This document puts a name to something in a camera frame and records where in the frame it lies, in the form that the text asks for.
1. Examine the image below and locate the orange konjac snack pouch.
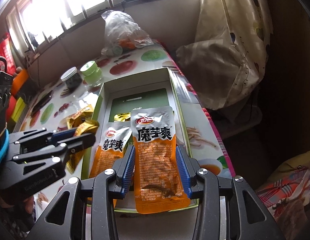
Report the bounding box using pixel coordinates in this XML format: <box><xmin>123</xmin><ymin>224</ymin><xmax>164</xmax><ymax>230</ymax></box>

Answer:
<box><xmin>130</xmin><ymin>106</ymin><xmax>191</xmax><ymax>214</ymax></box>

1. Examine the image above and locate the left hand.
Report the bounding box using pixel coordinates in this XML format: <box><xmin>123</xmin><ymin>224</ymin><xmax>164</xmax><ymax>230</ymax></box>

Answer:
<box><xmin>21</xmin><ymin>196</ymin><xmax>37</xmax><ymax>222</ymax></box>

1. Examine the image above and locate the yellow peanut candy packet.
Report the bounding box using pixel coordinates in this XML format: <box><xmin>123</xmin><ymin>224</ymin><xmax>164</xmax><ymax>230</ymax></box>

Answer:
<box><xmin>66</xmin><ymin>105</ymin><xmax>94</xmax><ymax>129</ymax></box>

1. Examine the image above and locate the black smartphone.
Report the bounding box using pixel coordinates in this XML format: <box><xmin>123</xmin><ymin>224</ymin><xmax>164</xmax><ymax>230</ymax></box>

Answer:
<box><xmin>31</xmin><ymin>90</ymin><xmax>53</xmax><ymax>117</ymax></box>

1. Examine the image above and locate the yellow green box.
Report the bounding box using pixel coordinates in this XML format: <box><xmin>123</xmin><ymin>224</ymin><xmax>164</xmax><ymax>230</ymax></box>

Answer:
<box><xmin>6</xmin><ymin>96</ymin><xmax>26</xmax><ymax>126</ymax></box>

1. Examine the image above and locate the gold foil packet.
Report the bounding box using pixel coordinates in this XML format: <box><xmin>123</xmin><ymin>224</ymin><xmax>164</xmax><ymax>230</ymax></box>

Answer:
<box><xmin>114</xmin><ymin>113</ymin><xmax>131</xmax><ymax>122</ymax></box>

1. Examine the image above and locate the dark jar white lid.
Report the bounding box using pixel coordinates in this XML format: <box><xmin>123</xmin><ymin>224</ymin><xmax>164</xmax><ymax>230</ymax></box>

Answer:
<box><xmin>60</xmin><ymin>67</ymin><xmax>83</xmax><ymax>92</ymax></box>

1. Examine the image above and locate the green white cardboard box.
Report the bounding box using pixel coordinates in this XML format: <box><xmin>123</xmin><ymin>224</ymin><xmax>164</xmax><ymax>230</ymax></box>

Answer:
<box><xmin>87</xmin><ymin>68</ymin><xmax>193</xmax><ymax>214</ymax></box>

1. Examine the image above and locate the colourful plaid cushion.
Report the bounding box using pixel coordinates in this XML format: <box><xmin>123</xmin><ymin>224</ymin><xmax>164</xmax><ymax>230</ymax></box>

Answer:
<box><xmin>255</xmin><ymin>150</ymin><xmax>310</xmax><ymax>240</ymax></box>

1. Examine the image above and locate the green glass jar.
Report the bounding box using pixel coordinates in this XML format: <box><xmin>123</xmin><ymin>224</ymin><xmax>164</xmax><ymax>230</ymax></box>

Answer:
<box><xmin>80</xmin><ymin>61</ymin><xmax>103</xmax><ymax>87</ymax></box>

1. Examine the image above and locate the red snack bag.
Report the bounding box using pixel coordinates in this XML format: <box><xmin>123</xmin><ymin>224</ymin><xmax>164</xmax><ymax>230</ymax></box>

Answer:
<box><xmin>0</xmin><ymin>33</ymin><xmax>16</xmax><ymax>75</ymax></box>

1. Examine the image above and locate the clear plastic bag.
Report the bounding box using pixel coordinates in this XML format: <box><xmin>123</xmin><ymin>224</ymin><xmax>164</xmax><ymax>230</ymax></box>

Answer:
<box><xmin>101</xmin><ymin>10</ymin><xmax>154</xmax><ymax>57</ymax></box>

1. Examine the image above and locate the beige floral curtain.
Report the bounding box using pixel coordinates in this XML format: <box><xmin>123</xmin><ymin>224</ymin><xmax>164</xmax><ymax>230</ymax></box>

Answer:
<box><xmin>176</xmin><ymin>0</ymin><xmax>273</xmax><ymax>110</ymax></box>

